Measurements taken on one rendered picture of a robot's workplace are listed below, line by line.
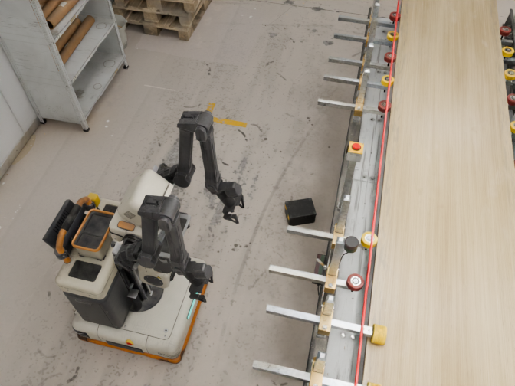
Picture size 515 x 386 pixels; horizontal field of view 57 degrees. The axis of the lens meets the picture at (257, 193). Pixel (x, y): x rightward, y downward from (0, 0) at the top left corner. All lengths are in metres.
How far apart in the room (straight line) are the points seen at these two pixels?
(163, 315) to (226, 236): 0.84
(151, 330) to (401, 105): 2.03
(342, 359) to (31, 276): 2.19
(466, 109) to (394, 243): 1.14
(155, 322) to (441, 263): 1.60
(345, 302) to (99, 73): 3.12
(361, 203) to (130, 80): 2.69
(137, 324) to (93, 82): 2.43
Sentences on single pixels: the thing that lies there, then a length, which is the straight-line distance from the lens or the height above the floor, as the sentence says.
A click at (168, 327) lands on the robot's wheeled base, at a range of 2.91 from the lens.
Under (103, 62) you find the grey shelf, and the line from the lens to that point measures 4.82.
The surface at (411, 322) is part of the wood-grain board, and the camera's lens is 2.31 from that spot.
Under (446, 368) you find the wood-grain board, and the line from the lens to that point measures 2.28.
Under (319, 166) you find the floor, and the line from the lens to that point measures 3.89.
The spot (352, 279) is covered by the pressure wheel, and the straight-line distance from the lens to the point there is 2.33.
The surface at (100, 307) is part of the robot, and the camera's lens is 2.69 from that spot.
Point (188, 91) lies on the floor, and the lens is 4.54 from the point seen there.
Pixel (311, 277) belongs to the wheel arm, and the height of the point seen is 0.86.
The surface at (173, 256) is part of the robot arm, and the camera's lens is 1.92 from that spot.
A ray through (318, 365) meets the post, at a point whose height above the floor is 1.05.
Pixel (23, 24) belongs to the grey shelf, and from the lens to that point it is 3.85.
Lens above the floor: 2.95
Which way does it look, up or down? 53 degrees down
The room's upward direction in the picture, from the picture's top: straight up
